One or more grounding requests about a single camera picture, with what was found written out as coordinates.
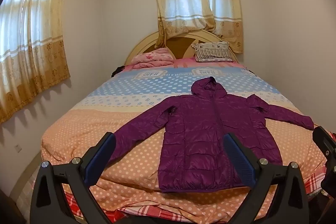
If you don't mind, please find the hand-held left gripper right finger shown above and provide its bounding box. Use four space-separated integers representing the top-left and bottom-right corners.
223 133 310 224

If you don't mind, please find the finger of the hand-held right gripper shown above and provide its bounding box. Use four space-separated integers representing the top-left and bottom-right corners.
312 126 336 161

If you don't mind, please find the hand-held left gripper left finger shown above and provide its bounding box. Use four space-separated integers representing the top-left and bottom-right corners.
30 132 116 224

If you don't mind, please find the purple hooded puffer jacket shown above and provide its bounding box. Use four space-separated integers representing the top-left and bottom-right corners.
106 76 315 193

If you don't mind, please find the red plaid bed sheet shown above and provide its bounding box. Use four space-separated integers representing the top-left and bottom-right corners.
62 166 328 224

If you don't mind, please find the polka dot quilt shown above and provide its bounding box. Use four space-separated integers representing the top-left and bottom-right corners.
41 57 335 224

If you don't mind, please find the pink folded blanket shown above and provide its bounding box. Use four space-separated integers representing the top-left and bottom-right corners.
130 47 176 70

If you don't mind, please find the striped pillow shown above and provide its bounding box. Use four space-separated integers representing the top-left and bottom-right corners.
191 41 234 63

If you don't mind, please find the cream wooden headboard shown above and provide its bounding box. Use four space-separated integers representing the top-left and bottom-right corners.
125 30 243 67

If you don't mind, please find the beige floral curtain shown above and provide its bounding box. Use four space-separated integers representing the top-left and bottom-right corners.
0 0 71 125
150 0 244 54

